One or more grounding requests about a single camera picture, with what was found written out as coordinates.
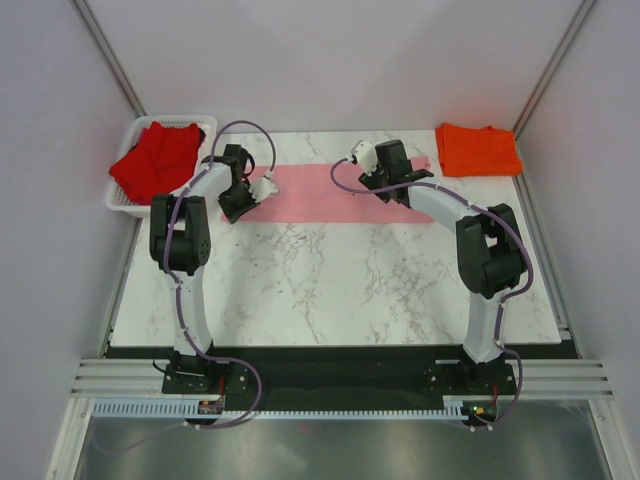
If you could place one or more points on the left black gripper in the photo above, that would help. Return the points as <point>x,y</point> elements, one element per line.
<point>233,214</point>

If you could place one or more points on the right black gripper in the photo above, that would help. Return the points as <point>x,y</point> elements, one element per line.
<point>371,181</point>

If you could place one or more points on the pink t shirt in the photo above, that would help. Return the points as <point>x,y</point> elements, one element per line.
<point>308,195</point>

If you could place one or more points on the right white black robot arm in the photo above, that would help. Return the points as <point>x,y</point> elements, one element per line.
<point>491,256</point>

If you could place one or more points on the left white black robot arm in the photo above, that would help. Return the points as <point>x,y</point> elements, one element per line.
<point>180,244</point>

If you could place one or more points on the folded orange t shirt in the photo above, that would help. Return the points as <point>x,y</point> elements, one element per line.
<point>468,152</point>

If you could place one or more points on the white plastic basket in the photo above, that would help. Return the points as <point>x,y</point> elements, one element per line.
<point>116,199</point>

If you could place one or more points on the red t shirt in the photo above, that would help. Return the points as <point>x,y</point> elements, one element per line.
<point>162,161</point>

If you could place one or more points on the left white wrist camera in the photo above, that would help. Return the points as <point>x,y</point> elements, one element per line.
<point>263,188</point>

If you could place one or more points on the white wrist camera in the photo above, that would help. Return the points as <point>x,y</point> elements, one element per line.
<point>263,188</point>
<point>364,155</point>

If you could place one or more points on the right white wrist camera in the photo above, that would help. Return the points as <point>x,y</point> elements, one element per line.
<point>364,155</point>

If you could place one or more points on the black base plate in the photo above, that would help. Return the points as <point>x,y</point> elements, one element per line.
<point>346,377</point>

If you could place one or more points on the aluminium profile rail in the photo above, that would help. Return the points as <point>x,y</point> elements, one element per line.
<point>543,380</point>

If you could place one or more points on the white slotted cable duct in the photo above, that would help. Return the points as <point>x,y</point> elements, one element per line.
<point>204,410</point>

